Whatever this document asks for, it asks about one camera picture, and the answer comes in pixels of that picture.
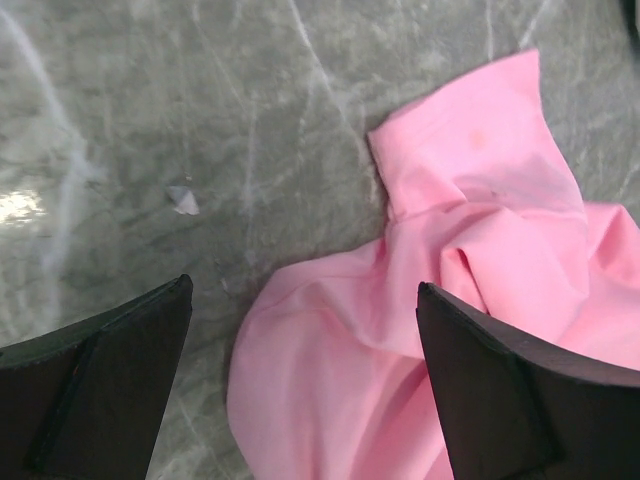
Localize pink t shirt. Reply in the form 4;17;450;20
227;50;639;479

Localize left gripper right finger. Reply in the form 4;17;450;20
417;283;639;479

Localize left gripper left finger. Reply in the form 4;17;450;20
1;275;193;479

